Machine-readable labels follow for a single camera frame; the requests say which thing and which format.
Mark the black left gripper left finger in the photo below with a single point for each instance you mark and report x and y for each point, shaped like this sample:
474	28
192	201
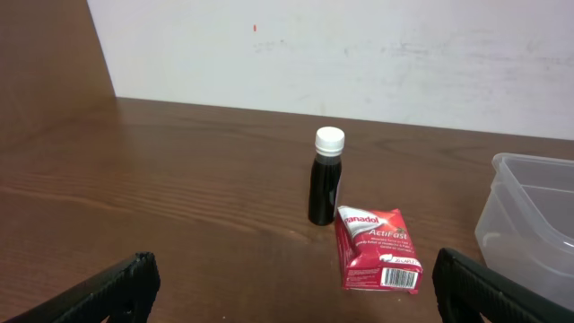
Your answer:
124	292

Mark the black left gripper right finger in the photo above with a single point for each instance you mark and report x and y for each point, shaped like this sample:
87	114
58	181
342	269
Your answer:
468	292

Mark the clear plastic container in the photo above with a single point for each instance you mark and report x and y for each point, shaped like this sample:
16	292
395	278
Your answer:
525	231

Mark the red Panadol ActiFast box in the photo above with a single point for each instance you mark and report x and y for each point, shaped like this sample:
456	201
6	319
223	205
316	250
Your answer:
376	252

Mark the dark bottle with white cap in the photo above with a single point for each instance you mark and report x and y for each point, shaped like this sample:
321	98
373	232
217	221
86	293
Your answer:
325	175

